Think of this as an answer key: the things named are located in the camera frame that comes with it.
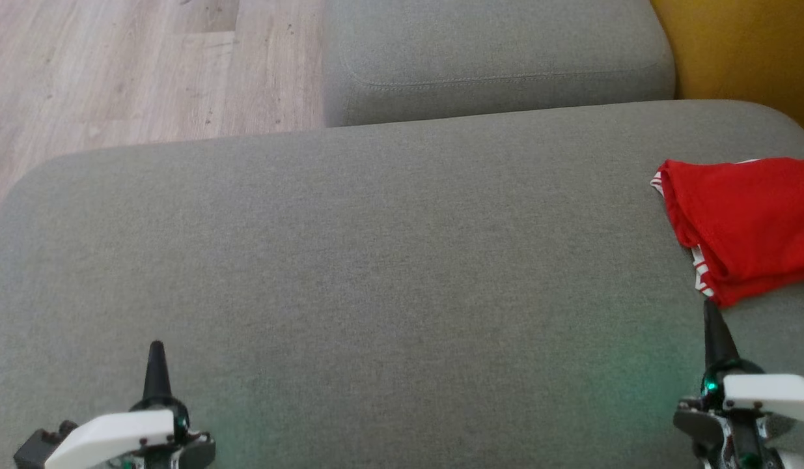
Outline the red jersey white striped trim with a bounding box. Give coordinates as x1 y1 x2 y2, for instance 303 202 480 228
650 156 804 294

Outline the yellow sofa backrest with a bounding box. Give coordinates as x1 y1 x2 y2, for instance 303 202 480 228
649 0 804 141

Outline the large grey sofa seat cushion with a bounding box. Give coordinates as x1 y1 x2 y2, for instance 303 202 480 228
0 99 804 469

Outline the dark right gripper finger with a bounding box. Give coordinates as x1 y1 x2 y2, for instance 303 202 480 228
703 300 741 372

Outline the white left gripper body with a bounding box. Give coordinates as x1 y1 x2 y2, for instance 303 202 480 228
44 399 217 469

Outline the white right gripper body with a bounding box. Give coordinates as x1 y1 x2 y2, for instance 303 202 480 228
674 360 804 469

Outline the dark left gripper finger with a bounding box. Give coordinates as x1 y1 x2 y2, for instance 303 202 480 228
143 340 173 401

